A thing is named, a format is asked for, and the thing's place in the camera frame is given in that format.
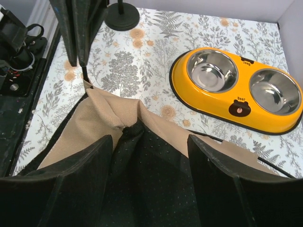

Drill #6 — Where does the floral table mat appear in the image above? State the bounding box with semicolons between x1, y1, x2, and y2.
12;9;303;178

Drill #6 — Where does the beige fabric pet tent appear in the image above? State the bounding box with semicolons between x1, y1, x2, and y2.
18;79;280;227

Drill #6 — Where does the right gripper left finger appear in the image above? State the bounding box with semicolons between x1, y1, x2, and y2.
0;135;113;227

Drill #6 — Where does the black microphone stand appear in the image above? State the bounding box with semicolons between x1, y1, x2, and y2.
105;0;140;31

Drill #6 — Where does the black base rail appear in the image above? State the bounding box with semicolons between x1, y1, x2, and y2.
0;27;61;177

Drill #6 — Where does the yellow double pet bowl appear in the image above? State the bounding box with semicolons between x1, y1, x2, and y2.
169;47;303;135

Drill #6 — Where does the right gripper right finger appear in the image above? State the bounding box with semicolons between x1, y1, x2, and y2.
187;135;303;227

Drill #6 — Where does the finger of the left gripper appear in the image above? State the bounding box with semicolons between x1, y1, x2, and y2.
71;0;108;67
49;0;77;67

